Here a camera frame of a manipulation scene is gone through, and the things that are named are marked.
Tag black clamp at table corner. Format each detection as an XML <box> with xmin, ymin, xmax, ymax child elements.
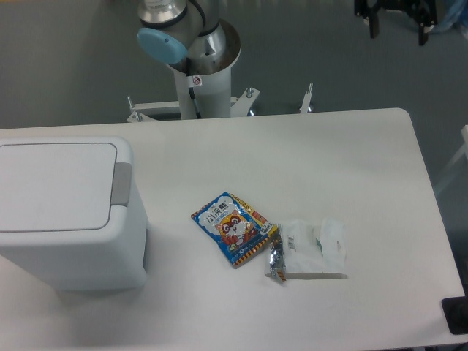
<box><xmin>441</xmin><ymin>296</ymin><xmax>467</xmax><ymax>335</ymax></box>

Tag white push-button trash can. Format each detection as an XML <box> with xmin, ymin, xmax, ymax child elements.
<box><xmin>1</xmin><ymin>136</ymin><xmax>148</xmax><ymax>290</ymax></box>

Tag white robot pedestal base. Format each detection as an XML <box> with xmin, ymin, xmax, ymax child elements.
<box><xmin>127</xmin><ymin>20</ymin><xmax>260</xmax><ymax>122</ymax></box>

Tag blue cartoon snack packet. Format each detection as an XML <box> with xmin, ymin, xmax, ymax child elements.
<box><xmin>191</xmin><ymin>192</ymin><xmax>279</xmax><ymax>268</ymax></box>

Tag white frame at right edge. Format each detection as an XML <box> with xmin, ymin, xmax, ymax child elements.
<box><xmin>433</xmin><ymin>125</ymin><xmax>467</xmax><ymax>196</ymax></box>

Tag white plastic tissue pack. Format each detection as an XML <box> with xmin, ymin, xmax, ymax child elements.
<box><xmin>279</xmin><ymin>217</ymin><xmax>348</xmax><ymax>280</ymax></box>

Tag blue plastic bag on floor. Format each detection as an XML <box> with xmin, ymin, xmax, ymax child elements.
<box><xmin>431</xmin><ymin>0</ymin><xmax>467</xmax><ymax>37</ymax></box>

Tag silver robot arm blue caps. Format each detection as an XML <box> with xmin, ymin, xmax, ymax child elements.
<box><xmin>137</xmin><ymin>1</ymin><xmax>445</xmax><ymax>75</ymax></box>

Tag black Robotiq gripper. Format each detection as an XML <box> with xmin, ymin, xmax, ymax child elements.
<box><xmin>354</xmin><ymin>0</ymin><xmax>438</xmax><ymax>46</ymax></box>

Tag silver foil snack wrapper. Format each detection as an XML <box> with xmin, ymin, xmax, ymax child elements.
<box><xmin>264</xmin><ymin>224</ymin><xmax>286</xmax><ymax>284</ymax></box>

